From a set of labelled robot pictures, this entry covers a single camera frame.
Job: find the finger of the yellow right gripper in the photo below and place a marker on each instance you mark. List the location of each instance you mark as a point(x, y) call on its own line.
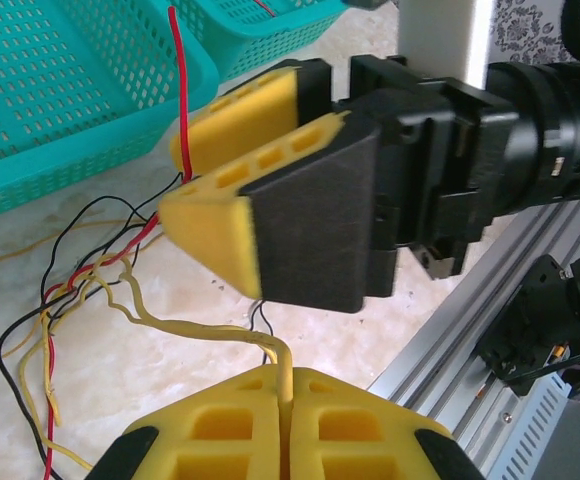
point(310, 225)
point(265, 105)

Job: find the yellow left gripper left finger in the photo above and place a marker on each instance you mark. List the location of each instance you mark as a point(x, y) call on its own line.
point(210, 450)

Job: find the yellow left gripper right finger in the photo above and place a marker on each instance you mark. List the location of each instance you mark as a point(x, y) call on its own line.
point(370, 450)

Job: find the teal plastic basket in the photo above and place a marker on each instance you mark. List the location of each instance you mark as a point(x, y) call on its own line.
point(45, 100)
point(270, 35)

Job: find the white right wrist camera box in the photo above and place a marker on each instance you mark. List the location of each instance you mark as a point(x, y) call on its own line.
point(440, 40)

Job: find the aluminium mounting rail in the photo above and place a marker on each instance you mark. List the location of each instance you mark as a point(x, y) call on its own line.
point(445, 360)

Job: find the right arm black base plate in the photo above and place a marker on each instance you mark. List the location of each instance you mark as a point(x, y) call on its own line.
point(530, 310)

